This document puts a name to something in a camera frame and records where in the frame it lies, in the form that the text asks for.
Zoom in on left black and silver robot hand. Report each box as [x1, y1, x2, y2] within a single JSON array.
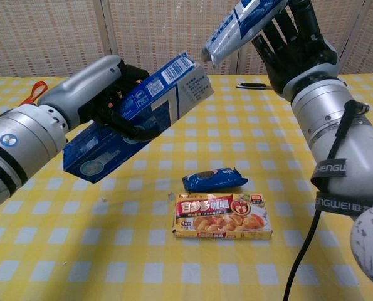
[[37, 55, 160, 144]]

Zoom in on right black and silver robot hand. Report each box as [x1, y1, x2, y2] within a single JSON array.
[[251, 0, 339, 101]]

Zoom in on blue and white toothpaste tube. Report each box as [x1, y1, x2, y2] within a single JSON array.
[[201, 0, 292, 69]]

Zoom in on blue white carton box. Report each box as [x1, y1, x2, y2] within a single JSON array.
[[62, 52, 215, 184]]

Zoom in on yellow red curry box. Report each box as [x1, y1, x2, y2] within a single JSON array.
[[172, 193, 273, 240]]

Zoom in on woven folding screen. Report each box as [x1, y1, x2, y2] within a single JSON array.
[[0, 0, 373, 79]]

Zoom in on blue cookie packet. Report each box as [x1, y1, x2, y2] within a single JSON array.
[[182, 167, 249, 193]]

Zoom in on yellow white checked tablecloth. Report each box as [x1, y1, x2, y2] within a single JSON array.
[[0, 73, 373, 301]]

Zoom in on orange lanyard strap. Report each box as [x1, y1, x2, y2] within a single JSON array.
[[23, 80, 48, 106]]

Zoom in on steel ladle with black handle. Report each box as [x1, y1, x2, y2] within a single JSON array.
[[235, 82, 271, 90]]

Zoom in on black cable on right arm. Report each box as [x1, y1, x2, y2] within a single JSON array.
[[285, 100, 370, 301]]

